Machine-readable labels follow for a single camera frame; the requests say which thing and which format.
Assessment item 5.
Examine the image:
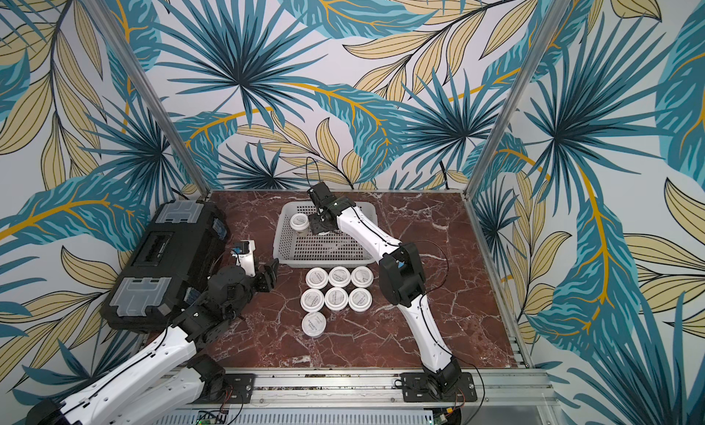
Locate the white plastic basket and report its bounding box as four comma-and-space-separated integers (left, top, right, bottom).
274, 201, 375, 269

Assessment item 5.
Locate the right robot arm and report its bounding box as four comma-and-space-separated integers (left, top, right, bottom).
308, 182, 462, 399

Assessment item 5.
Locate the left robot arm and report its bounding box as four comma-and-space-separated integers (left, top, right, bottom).
26, 260, 279, 424

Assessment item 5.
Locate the black toolbox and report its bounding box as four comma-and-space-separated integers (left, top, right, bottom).
101, 200, 229, 333

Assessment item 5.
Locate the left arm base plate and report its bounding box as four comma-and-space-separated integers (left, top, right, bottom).
190, 373, 256, 405

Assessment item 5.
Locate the aluminium rail frame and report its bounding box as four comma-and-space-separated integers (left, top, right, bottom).
156, 369, 566, 424

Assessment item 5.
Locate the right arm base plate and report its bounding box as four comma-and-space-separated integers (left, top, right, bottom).
394, 372, 478, 404

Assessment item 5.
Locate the left aluminium corner post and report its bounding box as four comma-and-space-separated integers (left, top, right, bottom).
82, 0, 211, 199

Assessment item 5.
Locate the aluminium corner post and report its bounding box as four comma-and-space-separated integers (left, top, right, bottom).
464, 0, 571, 201
82, 0, 211, 199

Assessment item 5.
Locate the right aluminium corner post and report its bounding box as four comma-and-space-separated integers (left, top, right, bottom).
464, 0, 571, 201

